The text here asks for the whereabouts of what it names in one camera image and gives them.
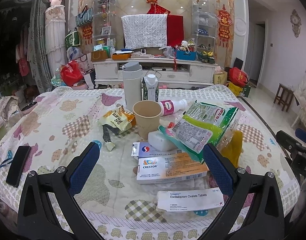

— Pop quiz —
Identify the white Escitalopram tablet box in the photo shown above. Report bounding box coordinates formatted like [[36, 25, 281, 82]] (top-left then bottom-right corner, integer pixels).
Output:
[[157, 187, 225, 212]]

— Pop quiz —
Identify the orange yellow snack bag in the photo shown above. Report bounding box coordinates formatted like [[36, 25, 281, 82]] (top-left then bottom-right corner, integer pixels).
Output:
[[97, 104, 136, 151]]

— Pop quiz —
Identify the orange Crestor medicine box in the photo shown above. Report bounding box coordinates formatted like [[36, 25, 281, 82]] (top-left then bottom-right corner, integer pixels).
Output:
[[137, 153, 209, 184]]

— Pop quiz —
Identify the green plastic snack bag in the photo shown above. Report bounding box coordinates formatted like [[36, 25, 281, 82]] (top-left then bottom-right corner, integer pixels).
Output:
[[158, 101, 241, 163]]

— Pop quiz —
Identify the brown paper cup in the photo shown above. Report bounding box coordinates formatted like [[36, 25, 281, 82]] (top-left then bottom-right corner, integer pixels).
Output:
[[133, 100, 162, 139]]

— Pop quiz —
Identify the black phone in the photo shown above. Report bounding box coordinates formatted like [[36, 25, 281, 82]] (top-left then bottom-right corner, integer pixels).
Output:
[[6, 146, 31, 187]]

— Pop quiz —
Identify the brown wooden stool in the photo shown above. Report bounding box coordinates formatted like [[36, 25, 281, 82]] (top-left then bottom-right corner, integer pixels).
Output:
[[274, 83, 294, 112]]

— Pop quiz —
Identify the white blue medicine box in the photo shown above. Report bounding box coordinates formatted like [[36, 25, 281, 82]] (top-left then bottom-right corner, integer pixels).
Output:
[[131, 142, 182, 159]]

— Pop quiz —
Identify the patchwork quilted table cover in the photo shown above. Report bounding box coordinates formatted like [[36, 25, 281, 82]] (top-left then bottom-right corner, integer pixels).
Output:
[[0, 84, 301, 240]]

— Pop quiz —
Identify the red gift bag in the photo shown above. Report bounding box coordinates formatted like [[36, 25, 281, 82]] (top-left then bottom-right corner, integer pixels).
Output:
[[229, 67, 249, 88]]

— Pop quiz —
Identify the cardboard gift box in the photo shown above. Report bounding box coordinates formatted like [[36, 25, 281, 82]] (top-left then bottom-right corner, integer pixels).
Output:
[[213, 71, 227, 85]]

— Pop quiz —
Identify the white TV cabinet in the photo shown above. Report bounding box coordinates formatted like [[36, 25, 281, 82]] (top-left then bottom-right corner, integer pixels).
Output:
[[93, 57, 217, 89]]

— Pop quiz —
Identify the white pink yogurt bottle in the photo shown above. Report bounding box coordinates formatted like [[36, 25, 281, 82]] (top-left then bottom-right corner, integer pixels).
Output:
[[158, 99, 188, 116]]

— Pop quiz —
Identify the grey thermos bottle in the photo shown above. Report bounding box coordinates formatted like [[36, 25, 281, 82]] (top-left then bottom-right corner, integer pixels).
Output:
[[122, 61, 142, 111]]

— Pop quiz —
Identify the green white milk carton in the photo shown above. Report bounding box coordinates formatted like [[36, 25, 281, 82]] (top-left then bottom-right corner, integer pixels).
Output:
[[142, 74, 159, 102]]

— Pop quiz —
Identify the blue storage basket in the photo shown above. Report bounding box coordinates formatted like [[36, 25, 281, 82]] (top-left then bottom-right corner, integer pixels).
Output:
[[176, 50, 196, 61]]

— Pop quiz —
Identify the white quilted TV cover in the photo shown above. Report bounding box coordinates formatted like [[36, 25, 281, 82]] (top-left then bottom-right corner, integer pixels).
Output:
[[121, 14, 167, 49]]

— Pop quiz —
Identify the red cloth on TV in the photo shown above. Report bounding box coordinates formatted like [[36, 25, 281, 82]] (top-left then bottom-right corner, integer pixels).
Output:
[[167, 14, 184, 47]]

